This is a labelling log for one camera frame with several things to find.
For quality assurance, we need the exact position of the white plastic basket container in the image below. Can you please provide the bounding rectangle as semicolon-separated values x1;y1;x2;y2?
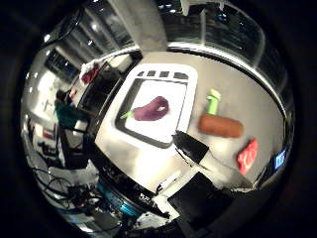
94;62;199;151

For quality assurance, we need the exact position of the person in teal shirt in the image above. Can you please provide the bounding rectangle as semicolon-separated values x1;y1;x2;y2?
53;89;87;131

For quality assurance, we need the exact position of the computer monitor with blue screen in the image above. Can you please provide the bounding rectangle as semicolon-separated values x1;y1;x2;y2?
273;149;287;171

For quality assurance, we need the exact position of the red toy steak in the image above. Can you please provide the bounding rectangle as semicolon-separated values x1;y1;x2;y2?
236;138;260;177

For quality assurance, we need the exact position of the purple toy eggplant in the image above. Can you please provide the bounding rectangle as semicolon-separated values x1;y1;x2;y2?
120;95;170;122

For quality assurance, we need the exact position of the brown toy sausage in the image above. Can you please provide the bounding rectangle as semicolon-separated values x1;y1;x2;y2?
197;114;245;139

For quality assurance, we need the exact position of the red cloth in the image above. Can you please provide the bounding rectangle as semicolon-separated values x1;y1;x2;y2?
79;61;101;85

